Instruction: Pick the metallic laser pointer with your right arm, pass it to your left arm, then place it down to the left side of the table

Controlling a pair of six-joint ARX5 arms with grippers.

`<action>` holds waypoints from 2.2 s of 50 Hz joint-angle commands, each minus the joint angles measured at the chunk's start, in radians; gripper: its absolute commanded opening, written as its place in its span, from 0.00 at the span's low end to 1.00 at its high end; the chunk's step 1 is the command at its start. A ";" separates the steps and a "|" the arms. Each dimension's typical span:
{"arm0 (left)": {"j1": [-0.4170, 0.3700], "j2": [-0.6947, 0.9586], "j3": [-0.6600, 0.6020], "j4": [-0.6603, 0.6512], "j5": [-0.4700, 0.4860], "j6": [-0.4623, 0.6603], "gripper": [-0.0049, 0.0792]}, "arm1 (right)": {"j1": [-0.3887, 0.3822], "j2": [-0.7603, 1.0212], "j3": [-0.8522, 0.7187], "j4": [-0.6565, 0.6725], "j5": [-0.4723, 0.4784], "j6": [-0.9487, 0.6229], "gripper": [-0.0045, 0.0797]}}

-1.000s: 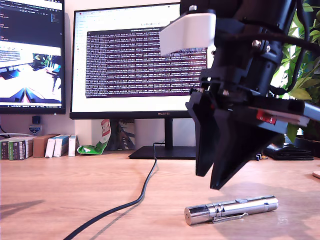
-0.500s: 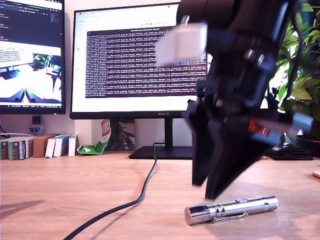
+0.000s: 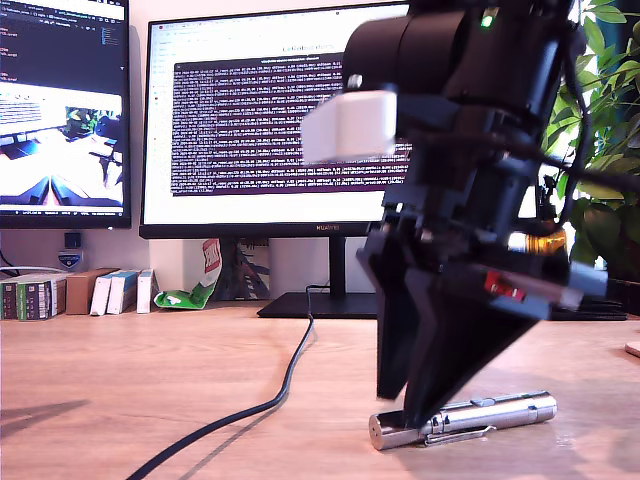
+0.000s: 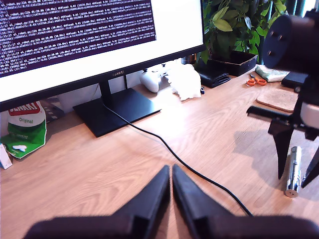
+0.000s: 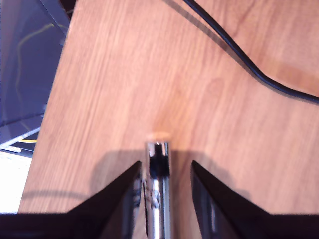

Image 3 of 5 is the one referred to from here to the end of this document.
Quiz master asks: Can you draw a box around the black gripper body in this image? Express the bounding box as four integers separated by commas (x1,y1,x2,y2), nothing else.
357,149,609,309

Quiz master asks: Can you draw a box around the metallic silver laser pointer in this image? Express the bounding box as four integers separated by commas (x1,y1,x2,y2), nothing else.
368,389,559,451

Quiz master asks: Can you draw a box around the amber pump bottle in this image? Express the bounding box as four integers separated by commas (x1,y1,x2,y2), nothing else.
509,174,571,261

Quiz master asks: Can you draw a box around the black leather wallet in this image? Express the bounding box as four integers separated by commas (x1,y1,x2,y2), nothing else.
549,299,629,322

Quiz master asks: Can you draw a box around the green leafy houseplant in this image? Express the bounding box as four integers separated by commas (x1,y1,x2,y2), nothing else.
542,0,640,281

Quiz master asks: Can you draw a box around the dark rectangular plant pot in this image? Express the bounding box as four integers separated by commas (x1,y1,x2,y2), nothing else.
594,272,640,316

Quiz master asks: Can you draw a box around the green snack bag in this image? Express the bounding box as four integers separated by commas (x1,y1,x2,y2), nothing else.
152,238,223,310

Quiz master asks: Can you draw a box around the white and teal box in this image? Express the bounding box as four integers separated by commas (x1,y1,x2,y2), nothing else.
135,268,159,315
106,270,140,315
89,276,114,317

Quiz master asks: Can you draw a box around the black Huawei computer monitor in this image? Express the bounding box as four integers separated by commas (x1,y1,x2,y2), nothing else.
138,2,540,320

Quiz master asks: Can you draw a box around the brown cardboard box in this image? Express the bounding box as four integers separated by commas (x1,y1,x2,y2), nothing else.
65,268,120,316

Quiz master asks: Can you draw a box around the blue shield badge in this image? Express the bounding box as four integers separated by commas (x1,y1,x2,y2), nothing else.
56,249,84,271

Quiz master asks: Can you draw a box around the green barcode box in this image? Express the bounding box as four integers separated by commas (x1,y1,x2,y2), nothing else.
17,274,68,321
0,279,21,321

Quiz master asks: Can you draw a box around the black unbranded computer monitor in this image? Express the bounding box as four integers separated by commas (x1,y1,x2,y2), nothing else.
0,0,133,230

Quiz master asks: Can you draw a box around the thick black power cable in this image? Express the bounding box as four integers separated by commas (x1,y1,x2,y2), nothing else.
124,284,331,480

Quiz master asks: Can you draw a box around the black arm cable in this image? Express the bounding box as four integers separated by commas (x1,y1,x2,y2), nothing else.
562,19,596,226

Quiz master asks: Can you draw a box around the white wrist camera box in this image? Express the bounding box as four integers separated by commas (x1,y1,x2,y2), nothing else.
301,88,459,164

